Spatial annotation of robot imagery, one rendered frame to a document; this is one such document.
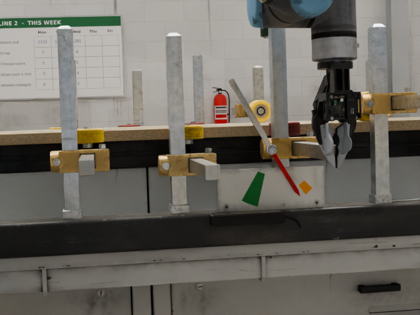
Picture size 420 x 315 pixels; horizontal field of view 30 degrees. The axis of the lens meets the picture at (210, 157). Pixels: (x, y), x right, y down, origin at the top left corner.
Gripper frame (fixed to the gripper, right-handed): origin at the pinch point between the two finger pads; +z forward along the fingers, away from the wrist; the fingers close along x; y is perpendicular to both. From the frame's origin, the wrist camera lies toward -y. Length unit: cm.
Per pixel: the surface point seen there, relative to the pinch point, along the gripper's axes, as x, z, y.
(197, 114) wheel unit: -11, -14, -137
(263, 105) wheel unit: 10, -15, -117
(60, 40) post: -55, -29, -28
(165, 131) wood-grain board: -31, -7, -46
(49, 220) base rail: -60, 12, -28
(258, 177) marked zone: -10.3, 4.4, -28.1
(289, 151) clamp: -2.6, -1.6, -28.0
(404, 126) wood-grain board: 34, -7, -46
